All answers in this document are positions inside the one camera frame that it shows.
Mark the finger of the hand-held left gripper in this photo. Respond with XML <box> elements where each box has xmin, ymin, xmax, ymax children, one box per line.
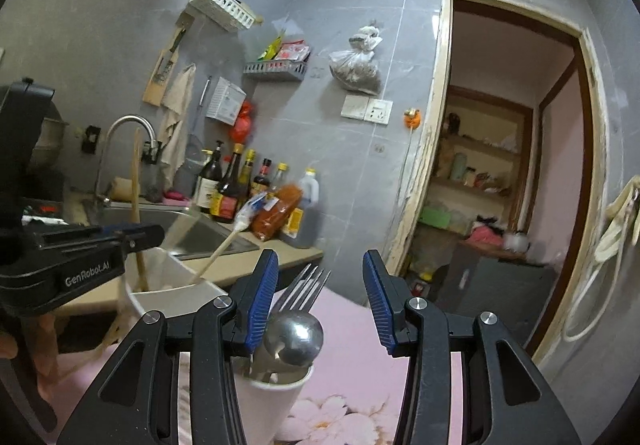
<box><xmin>37</xmin><ymin>223</ymin><xmax>165</xmax><ymax>258</ymax></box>

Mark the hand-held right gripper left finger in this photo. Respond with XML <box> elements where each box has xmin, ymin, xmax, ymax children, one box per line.
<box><xmin>56</xmin><ymin>249</ymin><xmax>280</xmax><ymax>445</ymax></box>

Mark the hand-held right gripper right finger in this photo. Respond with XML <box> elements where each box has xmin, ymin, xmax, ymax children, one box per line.
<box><xmin>362</xmin><ymin>249</ymin><xmax>583</xmax><ymax>445</ymax></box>

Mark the metal fork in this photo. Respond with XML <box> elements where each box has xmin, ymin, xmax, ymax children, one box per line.
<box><xmin>270</xmin><ymin>264</ymin><xmax>332</xmax><ymax>326</ymax></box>

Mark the round metal spoon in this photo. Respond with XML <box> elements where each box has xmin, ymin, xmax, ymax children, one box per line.
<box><xmin>250</xmin><ymin>311</ymin><xmax>325</xmax><ymax>383</ymax></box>

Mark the wooden chopstick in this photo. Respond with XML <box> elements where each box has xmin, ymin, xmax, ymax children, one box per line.
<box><xmin>189</xmin><ymin>220</ymin><xmax>248</xmax><ymax>287</ymax></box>
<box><xmin>131</xmin><ymin>127</ymin><xmax>148</xmax><ymax>293</ymax></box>

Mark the white utensil holder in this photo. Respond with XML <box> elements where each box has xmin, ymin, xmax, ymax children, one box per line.
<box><xmin>120</xmin><ymin>247</ymin><xmax>316</xmax><ymax>445</ymax></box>

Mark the person's left hand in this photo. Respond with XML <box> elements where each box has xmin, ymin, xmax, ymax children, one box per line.
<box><xmin>0</xmin><ymin>310</ymin><xmax>63</xmax><ymax>403</ymax></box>

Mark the red bottle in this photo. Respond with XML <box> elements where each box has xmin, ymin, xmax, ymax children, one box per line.
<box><xmin>407</xmin><ymin>270</ymin><xmax>433</xmax><ymax>296</ymax></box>

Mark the steel sink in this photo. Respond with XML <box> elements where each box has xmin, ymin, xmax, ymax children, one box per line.
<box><xmin>95</xmin><ymin>202</ymin><xmax>258</xmax><ymax>261</ymax></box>

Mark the pink floral tablecloth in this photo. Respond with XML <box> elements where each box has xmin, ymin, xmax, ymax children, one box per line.
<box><xmin>40</xmin><ymin>285</ymin><xmax>466</xmax><ymax>445</ymax></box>

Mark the orange food packet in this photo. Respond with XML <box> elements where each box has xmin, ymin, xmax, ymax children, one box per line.
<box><xmin>250</xmin><ymin>182</ymin><xmax>303</xmax><ymax>242</ymax></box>

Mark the dark oil jug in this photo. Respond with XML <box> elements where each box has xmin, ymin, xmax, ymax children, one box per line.
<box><xmin>280</xmin><ymin>168</ymin><xmax>321</xmax><ymax>250</ymax></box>

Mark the white blue packet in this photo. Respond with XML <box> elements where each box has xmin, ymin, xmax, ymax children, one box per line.
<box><xmin>240</xmin><ymin>192</ymin><xmax>268</xmax><ymax>226</ymax></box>

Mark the row of sauce bottles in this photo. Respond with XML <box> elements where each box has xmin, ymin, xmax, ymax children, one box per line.
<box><xmin>192</xmin><ymin>140</ymin><xmax>291</xmax><ymax>220</ymax></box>

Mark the green container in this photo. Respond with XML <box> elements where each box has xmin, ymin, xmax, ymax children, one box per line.
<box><xmin>419</xmin><ymin>207</ymin><xmax>453</xmax><ymax>228</ymax></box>

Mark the steel faucet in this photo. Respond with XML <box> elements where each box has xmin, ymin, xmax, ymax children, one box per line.
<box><xmin>95</xmin><ymin>115</ymin><xmax>161</xmax><ymax>206</ymax></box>

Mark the dark grey cabinet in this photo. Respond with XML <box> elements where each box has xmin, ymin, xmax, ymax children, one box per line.
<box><xmin>435</xmin><ymin>245</ymin><xmax>558</xmax><ymax>326</ymax></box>

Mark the beige towel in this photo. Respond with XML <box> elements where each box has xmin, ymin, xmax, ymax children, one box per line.
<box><xmin>159</xmin><ymin>64</ymin><xmax>197</xmax><ymax>178</ymax></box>

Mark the pink cloth bundle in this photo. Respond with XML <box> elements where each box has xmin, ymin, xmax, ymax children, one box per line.
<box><xmin>467</xmin><ymin>222</ymin><xmax>503</xmax><ymax>246</ymax></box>

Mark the metal skimmer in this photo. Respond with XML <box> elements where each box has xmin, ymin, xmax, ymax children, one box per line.
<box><xmin>186</xmin><ymin>75</ymin><xmax>213</xmax><ymax>160</ymax></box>

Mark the red plastic bag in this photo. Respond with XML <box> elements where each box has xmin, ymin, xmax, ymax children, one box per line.
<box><xmin>230</xmin><ymin>100</ymin><xmax>255</xmax><ymax>143</ymax></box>

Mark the metal pot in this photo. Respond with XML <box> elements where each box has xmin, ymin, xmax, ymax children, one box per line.
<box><xmin>502</xmin><ymin>230</ymin><xmax>531</xmax><ymax>253</ymax></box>

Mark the white hanging box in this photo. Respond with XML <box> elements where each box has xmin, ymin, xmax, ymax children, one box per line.
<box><xmin>206</xmin><ymin>76</ymin><xmax>247</xmax><ymax>123</ymax></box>

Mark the wooden cutting board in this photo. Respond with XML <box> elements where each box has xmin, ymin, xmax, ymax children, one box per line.
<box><xmin>142</xmin><ymin>27</ymin><xmax>188</xmax><ymax>106</ymax></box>

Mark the wooden shelf unit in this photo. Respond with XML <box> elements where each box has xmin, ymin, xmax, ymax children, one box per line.
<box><xmin>430</xmin><ymin>85</ymin><xmax>533</xmax><ymax>206</ymax></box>

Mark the yellow green packet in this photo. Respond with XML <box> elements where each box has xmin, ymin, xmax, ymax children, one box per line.
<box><xmin>257</xmin><ymin>30</ymin><xmax>286</xmax><ymax>60</ymax></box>

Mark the hanging bag of dried goods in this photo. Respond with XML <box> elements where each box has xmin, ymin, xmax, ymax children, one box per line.
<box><xmin>327</xmin><ymin>25</ymin><xmax>383</xmax><ymax>96</ymax></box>

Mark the red white packet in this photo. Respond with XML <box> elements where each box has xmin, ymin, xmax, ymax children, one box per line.
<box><xmin>277</xmin><ymin>41</ymin><xmax>311</xmax><ymax>62</ymax></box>

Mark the white basket rack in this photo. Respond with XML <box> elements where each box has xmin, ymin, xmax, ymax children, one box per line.
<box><xmin>187</xmin><ymin>0</ymin><xmax>263</xmax><ymax>33</ymax></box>

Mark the wooden door frame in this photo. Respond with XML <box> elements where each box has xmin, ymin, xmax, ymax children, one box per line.
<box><xmin>387</xmin><ymin>0</ymin><xmax>613</xmax><ymax>366</ymax></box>

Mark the white wall switch socket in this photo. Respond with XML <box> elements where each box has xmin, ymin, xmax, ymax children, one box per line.
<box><xmin>341</xmin><ymin>94</ymin><xmax>393</xmax><ymax>126</ymax></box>

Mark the grey wall rack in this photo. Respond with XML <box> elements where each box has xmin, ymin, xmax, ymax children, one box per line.
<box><xmin>243</xmin><ymin>60</ymin><xmax>307</xmax><ymax>82</ymax></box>

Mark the white hose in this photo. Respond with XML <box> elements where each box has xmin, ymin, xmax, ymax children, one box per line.
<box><xmin>562</xmin><ymin>225</ymin><xmax>628</xmax><ymax>343</ymax></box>

